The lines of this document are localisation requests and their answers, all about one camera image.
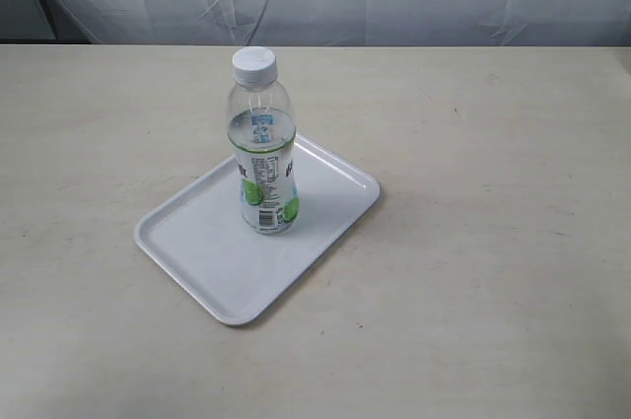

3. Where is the clear plastic bottle white cap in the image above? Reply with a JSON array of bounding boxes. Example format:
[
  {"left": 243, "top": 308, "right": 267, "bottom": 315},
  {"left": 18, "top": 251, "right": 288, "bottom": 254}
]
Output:
[{"left": 227, "top": 46, "right": 300, "bottom": 234}]

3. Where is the white rectangular plastic tray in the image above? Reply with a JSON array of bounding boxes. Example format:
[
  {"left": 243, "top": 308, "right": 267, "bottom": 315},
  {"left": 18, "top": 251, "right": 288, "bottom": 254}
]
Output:
[{"left": 134, "top": 135, "right": 381, "bottom": 326}]

